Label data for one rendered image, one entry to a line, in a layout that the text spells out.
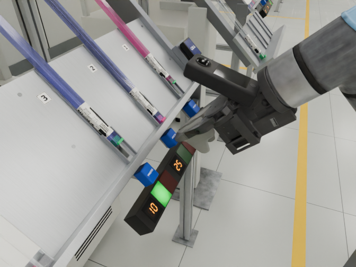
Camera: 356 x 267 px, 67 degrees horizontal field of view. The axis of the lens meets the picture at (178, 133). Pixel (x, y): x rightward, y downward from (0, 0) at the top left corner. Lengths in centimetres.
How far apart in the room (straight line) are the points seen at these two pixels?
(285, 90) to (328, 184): 121
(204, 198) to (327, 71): 102
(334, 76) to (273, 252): 93
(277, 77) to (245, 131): 10
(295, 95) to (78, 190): 31
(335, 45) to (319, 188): 120
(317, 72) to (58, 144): 34
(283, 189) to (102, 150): 114
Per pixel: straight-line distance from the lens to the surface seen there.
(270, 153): 163
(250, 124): 43
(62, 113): 42
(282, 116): 42
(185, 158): 54
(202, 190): 134
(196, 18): 93
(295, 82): 38
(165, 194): 47
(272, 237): 126
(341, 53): 37
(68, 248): 34
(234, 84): 40
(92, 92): 46
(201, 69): 41
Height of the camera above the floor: 101
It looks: 37 degrees down
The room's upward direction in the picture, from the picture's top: straight up
